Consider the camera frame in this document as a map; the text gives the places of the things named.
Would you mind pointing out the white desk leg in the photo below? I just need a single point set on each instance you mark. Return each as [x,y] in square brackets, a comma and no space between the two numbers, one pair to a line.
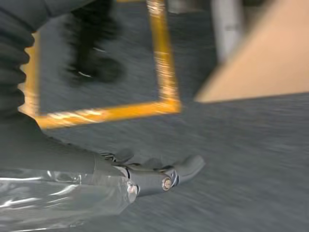
[227,28]

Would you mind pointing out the black robot right foot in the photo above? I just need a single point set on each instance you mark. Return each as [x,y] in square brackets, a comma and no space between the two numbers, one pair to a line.
[91,48]

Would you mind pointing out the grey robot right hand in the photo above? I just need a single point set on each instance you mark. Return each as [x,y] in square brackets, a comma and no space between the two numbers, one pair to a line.
[60,179]

